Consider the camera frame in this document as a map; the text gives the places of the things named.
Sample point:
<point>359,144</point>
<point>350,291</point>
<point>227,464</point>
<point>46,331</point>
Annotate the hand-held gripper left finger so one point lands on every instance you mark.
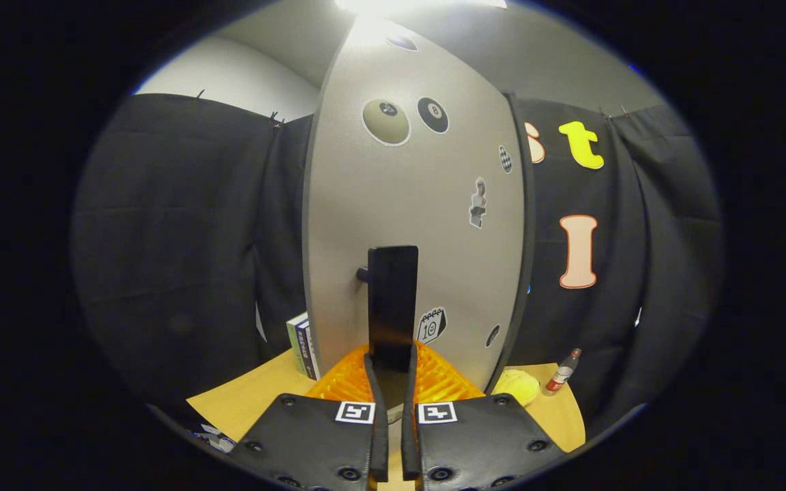
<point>379,436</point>

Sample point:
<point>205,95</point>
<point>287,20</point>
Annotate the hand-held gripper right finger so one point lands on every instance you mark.
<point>411,436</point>

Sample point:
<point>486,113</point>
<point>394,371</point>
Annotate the dark grey shoe cabinet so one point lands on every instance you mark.
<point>528,239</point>

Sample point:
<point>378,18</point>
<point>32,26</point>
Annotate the blue spine book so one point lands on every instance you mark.
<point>308,351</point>

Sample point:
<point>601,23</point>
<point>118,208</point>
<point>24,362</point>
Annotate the yellow bread bun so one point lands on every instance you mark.
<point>517,386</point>

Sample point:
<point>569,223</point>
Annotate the small clear bottle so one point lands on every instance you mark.
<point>561,375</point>

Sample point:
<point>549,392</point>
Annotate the printed paper sheet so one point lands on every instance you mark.
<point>215,438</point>

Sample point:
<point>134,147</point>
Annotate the large ceiling light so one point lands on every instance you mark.
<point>420,4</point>

